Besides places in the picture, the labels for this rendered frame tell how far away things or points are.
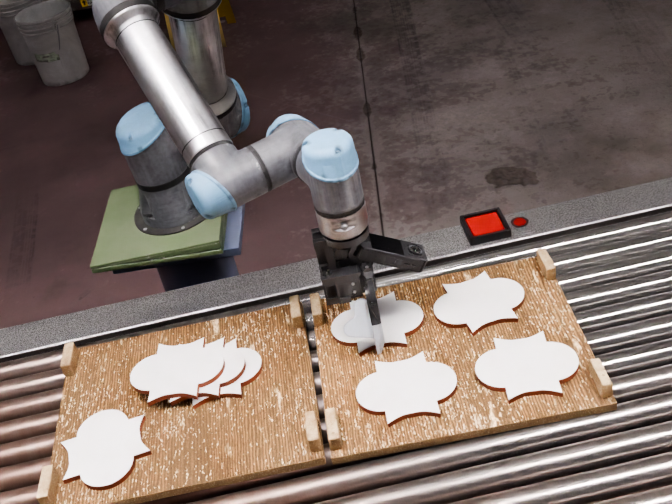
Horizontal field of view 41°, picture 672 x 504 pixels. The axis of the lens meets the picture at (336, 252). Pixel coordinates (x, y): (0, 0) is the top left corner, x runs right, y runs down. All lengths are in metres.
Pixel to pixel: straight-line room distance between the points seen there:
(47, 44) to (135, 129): 3.18
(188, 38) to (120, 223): 0.50
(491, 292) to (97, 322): 0.71
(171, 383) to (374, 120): 2.66
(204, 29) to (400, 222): 1.80
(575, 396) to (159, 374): 0.63
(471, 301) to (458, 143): 2.26
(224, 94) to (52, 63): 3.25
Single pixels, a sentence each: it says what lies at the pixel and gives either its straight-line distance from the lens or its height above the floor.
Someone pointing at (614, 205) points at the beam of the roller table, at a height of 0.91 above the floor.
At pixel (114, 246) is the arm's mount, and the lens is 1.90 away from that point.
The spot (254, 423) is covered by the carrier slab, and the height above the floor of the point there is 0.94.
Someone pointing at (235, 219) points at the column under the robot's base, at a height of 0.87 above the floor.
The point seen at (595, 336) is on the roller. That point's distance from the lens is 1.44.
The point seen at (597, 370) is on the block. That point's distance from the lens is 1.33.
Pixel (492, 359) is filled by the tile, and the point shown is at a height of 0.95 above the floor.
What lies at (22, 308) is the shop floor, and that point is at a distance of 3.43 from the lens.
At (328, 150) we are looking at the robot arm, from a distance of 1.23.
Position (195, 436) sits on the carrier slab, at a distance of 1.37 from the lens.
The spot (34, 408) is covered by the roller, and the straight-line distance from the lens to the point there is 1.58.
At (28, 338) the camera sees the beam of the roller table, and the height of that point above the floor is 0.91.
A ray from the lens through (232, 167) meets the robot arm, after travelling 1.30.
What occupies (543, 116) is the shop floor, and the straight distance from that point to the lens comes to 3.83.
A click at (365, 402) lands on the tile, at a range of 1.33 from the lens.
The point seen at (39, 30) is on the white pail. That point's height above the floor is 0.32.
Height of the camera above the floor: 1.92
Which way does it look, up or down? 37 degrees down
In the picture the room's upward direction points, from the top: 12 degrees counter-clockwise
